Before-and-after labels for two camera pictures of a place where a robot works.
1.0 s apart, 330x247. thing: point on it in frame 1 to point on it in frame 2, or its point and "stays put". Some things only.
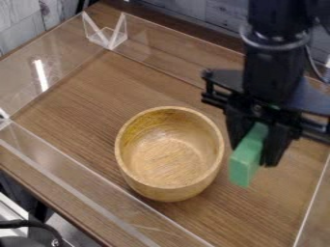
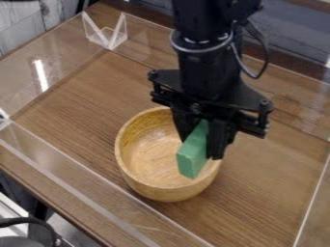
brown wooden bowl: [168, 149] stays put
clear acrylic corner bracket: [106, 37] stays put
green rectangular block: [243, 163] to [193, 154]
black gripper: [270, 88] to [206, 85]
